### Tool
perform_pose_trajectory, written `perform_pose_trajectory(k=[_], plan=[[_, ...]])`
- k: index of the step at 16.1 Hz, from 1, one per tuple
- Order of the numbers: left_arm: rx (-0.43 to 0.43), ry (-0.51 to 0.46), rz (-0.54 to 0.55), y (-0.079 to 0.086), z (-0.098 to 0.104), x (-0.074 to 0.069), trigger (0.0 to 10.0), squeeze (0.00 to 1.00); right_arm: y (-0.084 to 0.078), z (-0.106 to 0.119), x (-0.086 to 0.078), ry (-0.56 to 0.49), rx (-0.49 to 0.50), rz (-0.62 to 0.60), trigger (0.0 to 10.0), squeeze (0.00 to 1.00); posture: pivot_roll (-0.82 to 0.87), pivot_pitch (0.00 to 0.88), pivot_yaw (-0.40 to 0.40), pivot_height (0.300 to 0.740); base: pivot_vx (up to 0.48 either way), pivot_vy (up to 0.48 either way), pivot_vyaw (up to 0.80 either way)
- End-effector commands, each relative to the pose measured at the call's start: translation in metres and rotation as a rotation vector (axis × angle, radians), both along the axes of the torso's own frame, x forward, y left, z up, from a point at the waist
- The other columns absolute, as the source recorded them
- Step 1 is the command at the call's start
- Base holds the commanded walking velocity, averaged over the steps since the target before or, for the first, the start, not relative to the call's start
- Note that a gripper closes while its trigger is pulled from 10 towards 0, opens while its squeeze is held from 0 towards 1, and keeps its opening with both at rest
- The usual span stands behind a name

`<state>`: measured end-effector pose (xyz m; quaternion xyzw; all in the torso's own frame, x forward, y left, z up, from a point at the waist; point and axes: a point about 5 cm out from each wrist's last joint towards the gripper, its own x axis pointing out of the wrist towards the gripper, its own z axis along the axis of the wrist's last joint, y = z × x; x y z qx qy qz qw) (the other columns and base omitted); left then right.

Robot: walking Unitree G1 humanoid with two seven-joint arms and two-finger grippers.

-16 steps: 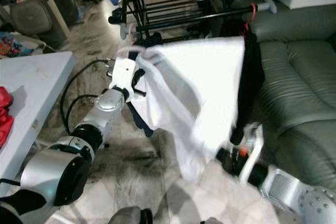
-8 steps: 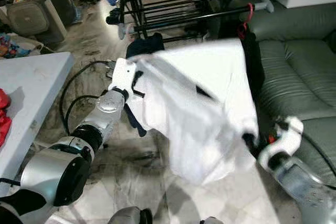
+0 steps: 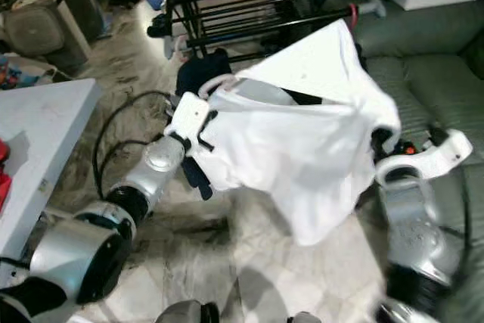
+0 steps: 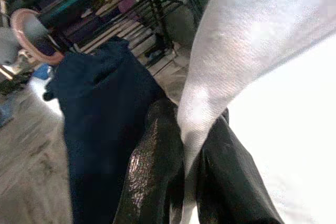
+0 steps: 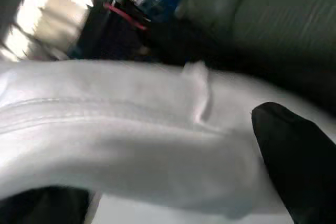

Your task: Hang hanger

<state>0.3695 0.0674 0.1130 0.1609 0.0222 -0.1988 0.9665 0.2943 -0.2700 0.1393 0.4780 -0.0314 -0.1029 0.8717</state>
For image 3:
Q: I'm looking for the white shirt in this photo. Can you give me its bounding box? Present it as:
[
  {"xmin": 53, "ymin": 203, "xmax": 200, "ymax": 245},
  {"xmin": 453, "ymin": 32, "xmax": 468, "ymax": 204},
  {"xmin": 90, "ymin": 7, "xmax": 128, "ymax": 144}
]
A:
[{"xmin": 191, "ymin": 19, "xmax": 403, "ymax": 248}]

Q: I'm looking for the navy hanging garment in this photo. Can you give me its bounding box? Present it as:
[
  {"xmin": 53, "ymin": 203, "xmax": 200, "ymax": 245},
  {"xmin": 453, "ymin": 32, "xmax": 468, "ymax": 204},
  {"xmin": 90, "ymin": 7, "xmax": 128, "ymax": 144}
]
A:
[{"xmin": 176, "ymin": 48, "xmax": 234, "ymax": 203}]

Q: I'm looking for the red cloth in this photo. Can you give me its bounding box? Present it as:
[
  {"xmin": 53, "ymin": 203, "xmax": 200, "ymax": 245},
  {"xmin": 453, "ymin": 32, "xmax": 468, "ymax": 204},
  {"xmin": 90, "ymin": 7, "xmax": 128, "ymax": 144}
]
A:
[{"xmin": 0, "ymin": 140, "xmax": 14, "ymax": 212}]

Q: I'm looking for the green leather sofa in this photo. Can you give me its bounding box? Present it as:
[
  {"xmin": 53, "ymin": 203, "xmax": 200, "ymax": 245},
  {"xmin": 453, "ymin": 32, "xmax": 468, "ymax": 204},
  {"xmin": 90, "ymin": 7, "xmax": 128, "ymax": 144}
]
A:
[{"xmin": 348, "ymin": 2, "xmax": 484, "ymax": 323}]

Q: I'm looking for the colourful fabric pile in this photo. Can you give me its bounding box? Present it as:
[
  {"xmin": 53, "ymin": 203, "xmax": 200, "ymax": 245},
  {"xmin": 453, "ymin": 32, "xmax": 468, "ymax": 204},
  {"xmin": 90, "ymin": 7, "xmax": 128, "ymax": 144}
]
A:
[{"xmin": 0, "ymin": 57, "xmax": 46, "ymax": 91}]

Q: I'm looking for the grey boxy appliance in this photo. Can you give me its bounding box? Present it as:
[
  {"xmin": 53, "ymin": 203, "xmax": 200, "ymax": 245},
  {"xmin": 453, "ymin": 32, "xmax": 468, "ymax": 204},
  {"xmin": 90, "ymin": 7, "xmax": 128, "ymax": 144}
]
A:
[{"xmin": 2, "ymin": 0, "xmax": 93, "ymax": 76}]

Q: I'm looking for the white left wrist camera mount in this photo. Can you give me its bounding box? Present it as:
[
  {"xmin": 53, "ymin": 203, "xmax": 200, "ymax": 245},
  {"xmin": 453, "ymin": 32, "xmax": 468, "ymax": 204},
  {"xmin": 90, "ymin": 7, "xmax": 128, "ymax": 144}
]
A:
[{"xmin": 171, "ymin": 92, "xmax": 213, "ymax": 141}]

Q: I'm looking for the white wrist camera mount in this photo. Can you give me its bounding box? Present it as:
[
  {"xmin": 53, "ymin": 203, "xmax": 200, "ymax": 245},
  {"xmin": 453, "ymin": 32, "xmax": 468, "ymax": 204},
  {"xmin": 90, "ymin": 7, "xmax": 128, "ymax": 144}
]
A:
[
  {"xmin": 373, "ymin": 129, "xmax": 474, "ymax": 185},
  {"xmin": 171, "ymin": 92, "xmax": 213, "ymax": 141}
]

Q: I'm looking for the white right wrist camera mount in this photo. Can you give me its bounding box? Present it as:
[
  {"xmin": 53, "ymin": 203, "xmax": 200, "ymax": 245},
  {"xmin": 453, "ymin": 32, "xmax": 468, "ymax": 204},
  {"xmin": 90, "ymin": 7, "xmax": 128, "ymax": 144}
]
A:
[{"xmin": 373, "ymin": 129, "xmax": 474, "ymax": 185}]

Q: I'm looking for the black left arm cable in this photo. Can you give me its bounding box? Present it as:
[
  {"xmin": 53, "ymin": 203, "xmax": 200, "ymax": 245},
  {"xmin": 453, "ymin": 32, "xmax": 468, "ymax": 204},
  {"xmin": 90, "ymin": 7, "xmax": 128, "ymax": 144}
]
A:
[{"xmin": 93, "ymin": 89, "xmax": 176, "ymax": 201}]

